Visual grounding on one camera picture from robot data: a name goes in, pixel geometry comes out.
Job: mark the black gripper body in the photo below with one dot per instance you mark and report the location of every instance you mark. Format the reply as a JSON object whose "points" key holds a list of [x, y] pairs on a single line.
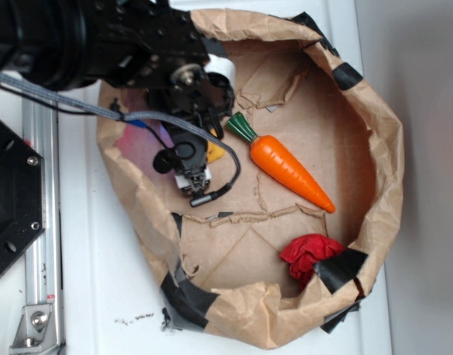
{"points": [[150, 45]]}

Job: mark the yellow rubber duck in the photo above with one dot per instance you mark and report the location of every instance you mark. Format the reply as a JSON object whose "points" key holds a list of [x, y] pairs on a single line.
{"points": [[214, 152]]}

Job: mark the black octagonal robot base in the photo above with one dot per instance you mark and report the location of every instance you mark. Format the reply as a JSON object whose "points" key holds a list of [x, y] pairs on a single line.
{"points": [[21, 199]]}

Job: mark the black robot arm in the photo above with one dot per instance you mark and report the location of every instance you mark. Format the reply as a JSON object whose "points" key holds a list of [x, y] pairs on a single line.
{"points": [[63, 45]]}

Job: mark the orange plastic toy carrot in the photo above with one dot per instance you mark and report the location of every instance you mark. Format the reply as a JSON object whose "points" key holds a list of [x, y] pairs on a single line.
{"points": [[273, 158]]}

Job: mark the brown paper bag tray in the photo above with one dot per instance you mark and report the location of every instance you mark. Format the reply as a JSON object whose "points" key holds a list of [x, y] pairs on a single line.
{"points": [[218, 265]]}

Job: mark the crumpled red paper ball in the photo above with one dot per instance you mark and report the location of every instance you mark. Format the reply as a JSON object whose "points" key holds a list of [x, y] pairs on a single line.
{"points": [[303, 252]]}

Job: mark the black camera with mount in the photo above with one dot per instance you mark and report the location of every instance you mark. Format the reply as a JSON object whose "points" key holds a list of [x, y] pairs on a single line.
{"points": [[187, 157]]}

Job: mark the aluminium extrusion rail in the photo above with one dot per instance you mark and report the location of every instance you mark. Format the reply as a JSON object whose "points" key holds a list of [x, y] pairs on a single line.
{"points": [[41, 328]]}

